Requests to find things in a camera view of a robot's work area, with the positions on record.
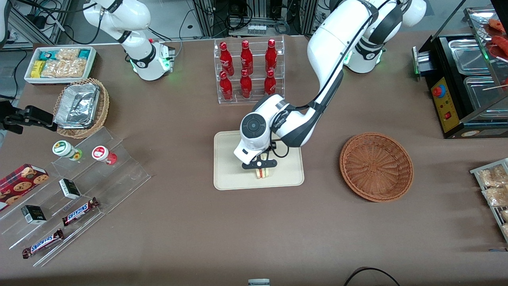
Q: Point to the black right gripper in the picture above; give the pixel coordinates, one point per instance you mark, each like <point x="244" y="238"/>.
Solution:
<point x="24" y="115"/>

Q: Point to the triangular sandwich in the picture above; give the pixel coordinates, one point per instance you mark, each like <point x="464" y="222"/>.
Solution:
<point x="263" y="173"/>

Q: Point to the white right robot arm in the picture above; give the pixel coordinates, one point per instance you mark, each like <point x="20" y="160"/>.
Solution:
<point x="127" y="20"/>

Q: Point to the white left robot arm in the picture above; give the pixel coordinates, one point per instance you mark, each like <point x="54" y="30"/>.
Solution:
<point x="337" y="31"/>

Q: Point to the beige plastic tray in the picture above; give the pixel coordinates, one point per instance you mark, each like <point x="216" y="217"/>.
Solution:
<point x="226" y="167"/>

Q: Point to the tan wicker basket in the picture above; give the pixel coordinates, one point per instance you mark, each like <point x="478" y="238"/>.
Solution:
<point x="104" y="107"/>

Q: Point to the empty-weave brown wicker basket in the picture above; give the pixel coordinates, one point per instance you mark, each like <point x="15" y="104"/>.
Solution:
<point x="377" y="167"/>

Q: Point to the white plastic snack bin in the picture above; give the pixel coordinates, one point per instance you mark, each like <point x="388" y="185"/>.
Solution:
<point x="29" y="79"/>

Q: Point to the green lid white cup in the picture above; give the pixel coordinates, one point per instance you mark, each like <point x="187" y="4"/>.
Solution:
<point x="62" y="147"/>

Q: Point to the red cookie box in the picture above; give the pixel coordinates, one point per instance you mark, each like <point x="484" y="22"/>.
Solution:
<point x="20" y="182"/>

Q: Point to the yellow snack packet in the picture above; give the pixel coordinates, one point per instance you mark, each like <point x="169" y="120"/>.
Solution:
<point x="38" y="69"/>

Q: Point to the clear bag of crackers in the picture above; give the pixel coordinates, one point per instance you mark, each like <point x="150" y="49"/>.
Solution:
<point x="496" y="196"/>
<point x="75" y="68"/>
<point x="51" y="69"/>
<point x="505" y="215"/>
<point x="492" y="176"/>
<point x="67" y="54"/>
<point x="505" y="230"/>

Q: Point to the stack of foil trays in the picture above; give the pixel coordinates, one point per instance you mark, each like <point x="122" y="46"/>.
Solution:
<point x="77" y="105"/>

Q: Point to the teal snack packet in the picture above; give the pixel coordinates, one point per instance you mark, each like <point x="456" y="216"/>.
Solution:
<point x="48" y="55"/>
<point x="83" y="54"/>

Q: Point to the red cola bottle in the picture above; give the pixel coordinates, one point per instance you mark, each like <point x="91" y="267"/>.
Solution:
<point x="246" y="85"/>
<point x="226" y="87"/>
<point x="246" y="57"/>
<point x="270" y="83"/>
<point x="226" y="59"/>
<point x="271" y="56"/>

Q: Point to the small black box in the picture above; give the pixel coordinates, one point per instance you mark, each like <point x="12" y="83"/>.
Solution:
<point x="70" y="189"/>
<point x="33" y="215"/>

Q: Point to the red lid white cup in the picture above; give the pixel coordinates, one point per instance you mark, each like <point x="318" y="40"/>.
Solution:
<point x="100" y="153"/>

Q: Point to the small grey device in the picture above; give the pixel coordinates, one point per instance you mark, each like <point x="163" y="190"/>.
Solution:
<point x="258" y="282"/>

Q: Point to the snickers chocolate bar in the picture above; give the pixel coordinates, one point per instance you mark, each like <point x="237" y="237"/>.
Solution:
<point x="43" y="243"/>
<point x="79" y="211"/>

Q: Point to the clear acrylic stepped stand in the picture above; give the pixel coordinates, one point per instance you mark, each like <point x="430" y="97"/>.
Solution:
<point x="119" y="178"/>

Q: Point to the clear acrylic bottle rack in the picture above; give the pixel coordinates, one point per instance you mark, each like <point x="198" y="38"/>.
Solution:
<point x="258" y="39"/>

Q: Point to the grey power strip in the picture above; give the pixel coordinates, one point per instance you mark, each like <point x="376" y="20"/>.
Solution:
<point x="256" y="29"/>

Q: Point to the black food warmer cabinet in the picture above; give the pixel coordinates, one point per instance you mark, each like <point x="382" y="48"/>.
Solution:
<point x="442" y="107"/>

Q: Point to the steel food pan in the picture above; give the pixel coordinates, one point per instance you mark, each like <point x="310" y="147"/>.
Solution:
<point x="484" y="93"/>
<point x="470" y="55"/>

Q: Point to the red sausage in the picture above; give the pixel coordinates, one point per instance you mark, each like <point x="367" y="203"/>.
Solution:
<point x="500" y="45"/>
<point x="498" y="26"/>

